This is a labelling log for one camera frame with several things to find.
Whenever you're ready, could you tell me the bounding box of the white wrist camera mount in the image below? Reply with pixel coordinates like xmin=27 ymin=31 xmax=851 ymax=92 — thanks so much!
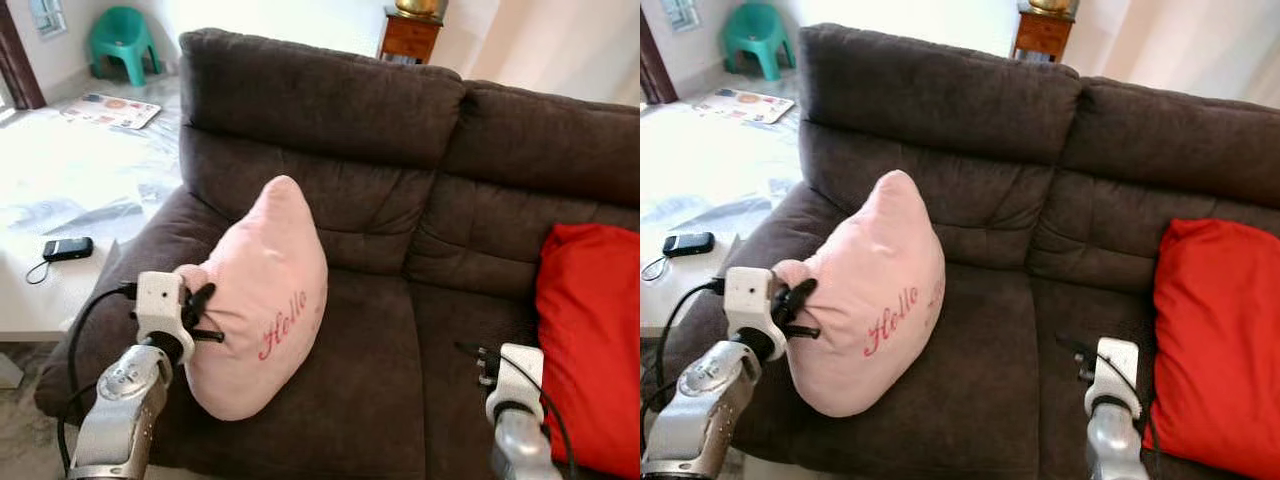
xmin=1085 ymin=337 xmax=1141 ymax=419
xmin=135 ymin=270 xmax=196 ymax=353
xmin=724 ymin=266 xmax=788 ymax=361
xmin=487 ymin=343 xmax=546 ymax=426

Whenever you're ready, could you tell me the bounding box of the black handheld device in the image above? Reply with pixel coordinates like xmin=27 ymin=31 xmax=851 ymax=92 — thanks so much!
xmin=663 ymin=232 xmax=716 ymax=258
xmin=42 ymin=237 xmax=95 ymax=263

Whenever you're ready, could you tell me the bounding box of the white side table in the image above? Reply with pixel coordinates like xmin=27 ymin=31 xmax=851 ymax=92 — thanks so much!
xmin=0 ymin=235 xmax=121 ymax=389
xmin=640 ymin=232 xmax=741 ymax=341

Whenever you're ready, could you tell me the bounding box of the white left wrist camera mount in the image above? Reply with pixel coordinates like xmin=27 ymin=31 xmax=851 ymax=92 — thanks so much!
xmin=724 ymin=266 xmax=788 ymax=361
xmin=135 ymin=270 xmax=196 ymax=353

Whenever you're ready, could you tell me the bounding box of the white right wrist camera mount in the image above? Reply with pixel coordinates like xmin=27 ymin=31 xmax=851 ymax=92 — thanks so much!
xmin=1085 ymin=337 xmax=1141 ymax=419
xmin=487 ymin=343 xmax=546 ymax=426

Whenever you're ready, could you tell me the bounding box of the green plastic chair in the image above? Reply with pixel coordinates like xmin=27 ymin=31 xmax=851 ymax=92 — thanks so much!
xmin=87 ymin=7 xmax=161 ymax=88
xmin=722 ymin=2 xmax=796 ymax=81

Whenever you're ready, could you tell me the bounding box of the small wall window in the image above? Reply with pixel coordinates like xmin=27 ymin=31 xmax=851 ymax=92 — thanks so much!
xmin=28 ymin=0 xmax=66 ymax=39
xmin=668 ymin=0 xmax=706 ymax=33

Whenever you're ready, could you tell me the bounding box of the dark brown fabric sofa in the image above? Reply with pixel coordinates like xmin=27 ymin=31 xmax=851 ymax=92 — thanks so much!
xmin=35 ymin=28 xmax=641 ymax=480
xmin=655 ymin=22 xmax=1280 ymax=480

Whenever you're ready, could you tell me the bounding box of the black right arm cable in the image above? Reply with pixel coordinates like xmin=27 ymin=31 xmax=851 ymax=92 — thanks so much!
xmin=455 ymin=342 xmax=577 ymax=477
xmin=1055 ymin=335 xmax=1161 ymax=463

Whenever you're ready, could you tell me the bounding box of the pink pillow with red lettering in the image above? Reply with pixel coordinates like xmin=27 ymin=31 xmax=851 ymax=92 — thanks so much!
xmin=175 ymin=175 xmax=329 ymax=421
xmin=772 ymin=170 xmax=947 ymax=418

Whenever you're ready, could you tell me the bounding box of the brown door frame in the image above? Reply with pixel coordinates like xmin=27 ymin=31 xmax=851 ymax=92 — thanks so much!
xmin=640 ymin=10 xmax=678 ymax=106
xmin=0 ymin=0 xmax=46 ymax=111

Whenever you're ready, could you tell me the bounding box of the wooden cabinet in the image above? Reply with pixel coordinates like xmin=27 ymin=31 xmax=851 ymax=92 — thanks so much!
xmin=1012 ymin=8 xmax=1076 ymax=63
xmin=378 ymin=10 xmax=443 ymax=66

